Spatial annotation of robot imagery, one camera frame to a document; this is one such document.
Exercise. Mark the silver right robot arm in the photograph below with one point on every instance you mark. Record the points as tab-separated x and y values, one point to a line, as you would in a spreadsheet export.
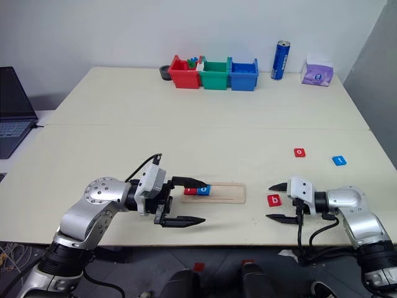
347	198

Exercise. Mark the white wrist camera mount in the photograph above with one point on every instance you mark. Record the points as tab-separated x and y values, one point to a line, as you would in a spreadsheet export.
150	181
302	187

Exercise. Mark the white paper scrap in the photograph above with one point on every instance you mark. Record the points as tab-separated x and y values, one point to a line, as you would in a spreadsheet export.
288	254

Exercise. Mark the red letter b block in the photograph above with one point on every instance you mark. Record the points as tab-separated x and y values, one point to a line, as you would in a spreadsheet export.
274	200

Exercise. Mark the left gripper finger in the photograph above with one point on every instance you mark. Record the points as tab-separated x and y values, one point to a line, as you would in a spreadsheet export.
187	181
183	222

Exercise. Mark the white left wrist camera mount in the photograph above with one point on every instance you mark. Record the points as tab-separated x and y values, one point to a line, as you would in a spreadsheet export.
150	181

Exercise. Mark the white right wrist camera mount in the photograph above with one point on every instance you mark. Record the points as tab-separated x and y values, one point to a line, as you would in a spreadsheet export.
302	187

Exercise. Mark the blue letter t block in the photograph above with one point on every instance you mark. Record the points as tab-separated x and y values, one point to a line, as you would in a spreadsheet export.
339	160

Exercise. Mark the red letter r block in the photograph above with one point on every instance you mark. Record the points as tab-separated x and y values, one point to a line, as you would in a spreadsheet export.
188	192

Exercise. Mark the small white plastic piece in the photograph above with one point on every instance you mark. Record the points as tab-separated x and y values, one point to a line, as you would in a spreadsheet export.
200	65

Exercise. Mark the black and white shoe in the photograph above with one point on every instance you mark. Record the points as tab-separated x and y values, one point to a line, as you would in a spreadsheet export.
322	290

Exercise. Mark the red letter o block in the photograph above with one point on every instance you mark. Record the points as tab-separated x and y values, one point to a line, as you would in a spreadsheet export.
300	152

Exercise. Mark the small blue toy piece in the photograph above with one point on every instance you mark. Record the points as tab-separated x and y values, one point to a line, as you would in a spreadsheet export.
194	59

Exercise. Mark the red block on floor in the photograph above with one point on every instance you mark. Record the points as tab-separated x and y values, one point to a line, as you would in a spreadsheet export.
199	266
247	262

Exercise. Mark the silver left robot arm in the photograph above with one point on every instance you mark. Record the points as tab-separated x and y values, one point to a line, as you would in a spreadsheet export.
96	192

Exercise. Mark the dark laptop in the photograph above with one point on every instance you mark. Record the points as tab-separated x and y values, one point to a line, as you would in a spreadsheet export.
12	102

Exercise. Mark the blue letter o block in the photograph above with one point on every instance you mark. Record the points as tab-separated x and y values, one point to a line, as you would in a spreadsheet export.
204	190

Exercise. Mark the red plastic bin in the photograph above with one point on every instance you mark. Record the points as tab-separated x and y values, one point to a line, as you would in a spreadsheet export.
184	77

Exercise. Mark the blue plastic bin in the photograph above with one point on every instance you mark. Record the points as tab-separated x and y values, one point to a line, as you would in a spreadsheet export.
243	81

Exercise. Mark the dark rounded shape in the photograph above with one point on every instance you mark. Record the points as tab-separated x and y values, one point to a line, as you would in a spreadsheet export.
257	281
181	285

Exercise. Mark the blue drink can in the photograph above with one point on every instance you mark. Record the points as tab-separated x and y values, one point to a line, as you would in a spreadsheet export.
280	60

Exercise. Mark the black tape roll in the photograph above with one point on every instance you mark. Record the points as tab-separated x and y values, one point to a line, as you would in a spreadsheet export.
164	74

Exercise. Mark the small green toy piece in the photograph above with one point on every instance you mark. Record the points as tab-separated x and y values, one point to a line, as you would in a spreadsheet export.
191	64

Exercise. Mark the green plastic bin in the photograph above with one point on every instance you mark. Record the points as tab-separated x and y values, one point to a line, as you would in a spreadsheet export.
214	80

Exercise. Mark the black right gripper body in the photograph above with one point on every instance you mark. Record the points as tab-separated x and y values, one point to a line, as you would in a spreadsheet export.
300	207

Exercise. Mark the purple tissue pack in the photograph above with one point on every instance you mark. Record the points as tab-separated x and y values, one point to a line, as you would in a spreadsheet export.
317	73

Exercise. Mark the wooden letter tray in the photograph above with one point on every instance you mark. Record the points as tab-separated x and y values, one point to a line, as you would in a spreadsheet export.
229	194

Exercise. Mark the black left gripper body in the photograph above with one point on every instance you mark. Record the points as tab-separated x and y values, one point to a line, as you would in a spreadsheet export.
161	201

